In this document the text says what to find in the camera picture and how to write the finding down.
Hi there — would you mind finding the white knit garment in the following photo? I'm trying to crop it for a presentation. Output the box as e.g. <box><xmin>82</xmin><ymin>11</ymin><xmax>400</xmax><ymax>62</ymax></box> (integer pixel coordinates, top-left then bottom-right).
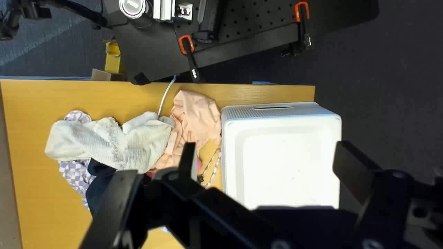
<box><xmin>44</xmin><ymin>110</ymin><xmax>176</xmax><ymax>174</ymax></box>

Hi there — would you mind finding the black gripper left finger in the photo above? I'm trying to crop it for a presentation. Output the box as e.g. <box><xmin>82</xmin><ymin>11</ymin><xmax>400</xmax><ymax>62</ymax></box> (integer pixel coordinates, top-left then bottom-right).
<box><xmin>80</xmin><ymin>141</ymin><xmax>296</xmax><ymax>249</ymax></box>

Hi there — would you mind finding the thin white cable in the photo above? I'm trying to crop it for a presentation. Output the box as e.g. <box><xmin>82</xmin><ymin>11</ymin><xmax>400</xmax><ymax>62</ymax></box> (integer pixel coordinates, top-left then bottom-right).
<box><xmin>156</xmin><ymin>74</ymin><xmax>180</xmax><ymax>118</ymax></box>

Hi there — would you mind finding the yellow striped cloth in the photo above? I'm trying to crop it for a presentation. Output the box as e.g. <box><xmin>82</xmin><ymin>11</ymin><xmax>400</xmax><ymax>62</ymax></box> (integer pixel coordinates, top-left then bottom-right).
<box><xmin>197</xmin><ymin>138</ymin><xmax>224</xmax><ymax>188</ymax></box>

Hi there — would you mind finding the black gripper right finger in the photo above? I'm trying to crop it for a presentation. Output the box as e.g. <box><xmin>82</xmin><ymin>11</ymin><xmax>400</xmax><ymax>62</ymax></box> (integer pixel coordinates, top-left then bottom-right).
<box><xmin>332</xmin><ymin>139</ymin><xmax>443</xmax><ymax>249</ymax></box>

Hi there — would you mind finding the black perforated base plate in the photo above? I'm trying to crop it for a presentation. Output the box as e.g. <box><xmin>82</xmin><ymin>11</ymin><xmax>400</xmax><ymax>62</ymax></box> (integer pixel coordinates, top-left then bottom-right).
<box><xmin>112</xmin><ymin>0</ymin><xmax>320</xmax><ymax>81</ymax></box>

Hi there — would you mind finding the peach garment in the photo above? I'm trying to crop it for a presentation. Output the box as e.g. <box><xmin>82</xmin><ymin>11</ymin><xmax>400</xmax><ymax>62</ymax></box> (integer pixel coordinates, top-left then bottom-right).
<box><xmin>147</xmin><ymin>88</ymin><xmax>223</xmax><ymax>177</ymax></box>

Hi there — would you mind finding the white plastic laundry basket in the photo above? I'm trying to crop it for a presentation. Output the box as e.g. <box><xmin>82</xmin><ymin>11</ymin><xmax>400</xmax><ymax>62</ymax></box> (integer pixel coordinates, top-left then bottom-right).
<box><xmin>220</xmin><ymin>101</ymin><xmax>343</xmax><ymax>211</ymax></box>

